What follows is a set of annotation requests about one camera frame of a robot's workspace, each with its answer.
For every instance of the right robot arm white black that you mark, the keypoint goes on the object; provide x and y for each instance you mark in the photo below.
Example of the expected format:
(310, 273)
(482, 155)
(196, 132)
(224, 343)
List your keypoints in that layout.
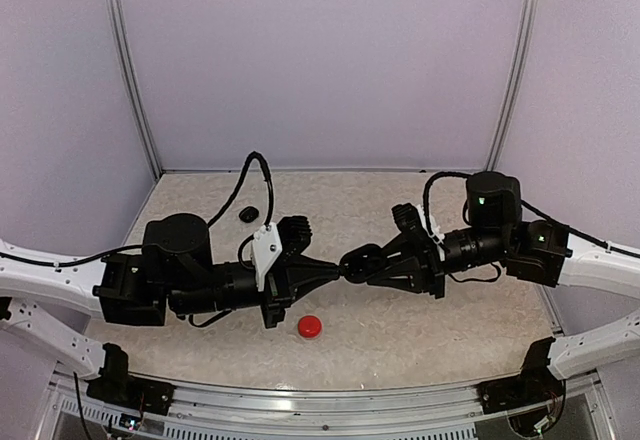
(544, 252)

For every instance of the glossy black earbud case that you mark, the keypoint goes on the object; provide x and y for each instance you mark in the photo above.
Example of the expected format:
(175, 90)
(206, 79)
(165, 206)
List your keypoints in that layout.
(249, 214)

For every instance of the small black charging case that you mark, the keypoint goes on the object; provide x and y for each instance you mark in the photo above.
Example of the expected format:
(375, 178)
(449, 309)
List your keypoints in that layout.
(357, 265)

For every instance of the aluminium corner post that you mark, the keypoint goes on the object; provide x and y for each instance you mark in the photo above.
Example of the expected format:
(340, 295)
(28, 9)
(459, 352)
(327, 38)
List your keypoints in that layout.
(132, 89)
(514, 79)

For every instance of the aluminium front rail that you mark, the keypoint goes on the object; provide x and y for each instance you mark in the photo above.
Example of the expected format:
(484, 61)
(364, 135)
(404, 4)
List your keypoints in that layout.
(201, 411)

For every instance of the right aluminium corner post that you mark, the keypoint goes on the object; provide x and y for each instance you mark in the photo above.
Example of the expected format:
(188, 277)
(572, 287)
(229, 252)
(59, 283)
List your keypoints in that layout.
(514, 79)

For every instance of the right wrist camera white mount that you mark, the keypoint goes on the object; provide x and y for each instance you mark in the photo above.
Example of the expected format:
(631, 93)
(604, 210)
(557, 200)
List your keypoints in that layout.
(411, 224)

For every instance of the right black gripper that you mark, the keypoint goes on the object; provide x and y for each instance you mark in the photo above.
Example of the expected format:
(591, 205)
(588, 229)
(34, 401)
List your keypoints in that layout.
(428, 279)

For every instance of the left aluminium corner post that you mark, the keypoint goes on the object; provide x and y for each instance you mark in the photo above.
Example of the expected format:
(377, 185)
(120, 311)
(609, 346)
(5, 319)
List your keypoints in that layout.
(132, 89)

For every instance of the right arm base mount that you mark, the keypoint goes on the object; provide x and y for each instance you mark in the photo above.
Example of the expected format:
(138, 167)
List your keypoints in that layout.
(533, 399)

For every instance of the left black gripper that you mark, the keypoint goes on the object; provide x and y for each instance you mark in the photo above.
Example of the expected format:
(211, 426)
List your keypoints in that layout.
(282, 284)

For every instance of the red round charging case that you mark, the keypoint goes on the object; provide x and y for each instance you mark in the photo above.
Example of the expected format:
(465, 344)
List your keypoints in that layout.
(309, 327)

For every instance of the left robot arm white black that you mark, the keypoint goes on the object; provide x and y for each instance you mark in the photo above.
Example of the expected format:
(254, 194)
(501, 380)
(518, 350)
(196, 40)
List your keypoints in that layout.
(172, 270)

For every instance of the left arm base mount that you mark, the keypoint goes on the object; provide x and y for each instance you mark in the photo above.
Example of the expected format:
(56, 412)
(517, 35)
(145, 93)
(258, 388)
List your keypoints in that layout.
(115, 385)

